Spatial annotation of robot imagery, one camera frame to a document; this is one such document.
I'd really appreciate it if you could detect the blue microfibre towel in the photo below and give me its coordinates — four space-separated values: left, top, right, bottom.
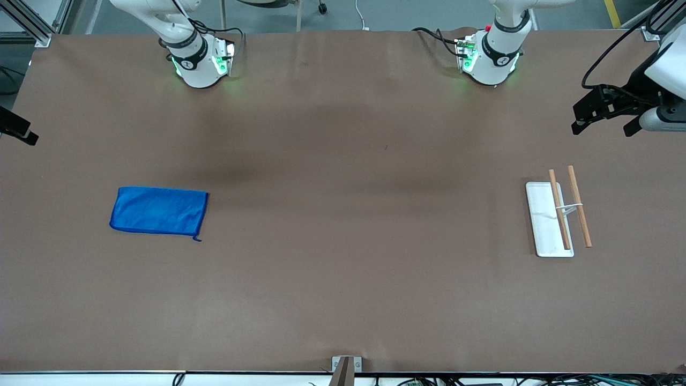
109 186 210 242

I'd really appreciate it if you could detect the white towel rack base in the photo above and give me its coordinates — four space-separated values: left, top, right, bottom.
525 182 575 258

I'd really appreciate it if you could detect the brown table cover sheet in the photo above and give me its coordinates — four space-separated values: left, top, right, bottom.
0 27 686 374

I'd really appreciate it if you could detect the office chair base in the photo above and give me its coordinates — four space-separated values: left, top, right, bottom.
221 0 328 32

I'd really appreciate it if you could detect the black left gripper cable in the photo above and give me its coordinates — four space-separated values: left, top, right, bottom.
581 0 662 103

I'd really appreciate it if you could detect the aluminium frame profile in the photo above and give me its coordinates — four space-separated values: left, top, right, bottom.
0 0 73 49
622 0 677 42

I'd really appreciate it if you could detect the black left arm base cable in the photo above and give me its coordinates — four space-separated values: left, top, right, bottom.
412 27 465 57

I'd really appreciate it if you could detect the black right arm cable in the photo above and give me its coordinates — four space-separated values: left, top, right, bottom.
158 0 244 49

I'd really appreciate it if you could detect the cable bundle below table edge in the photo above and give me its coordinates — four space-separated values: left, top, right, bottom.
375 374 686 386

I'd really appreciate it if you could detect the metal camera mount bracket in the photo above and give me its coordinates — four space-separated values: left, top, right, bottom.
332 356 362 386

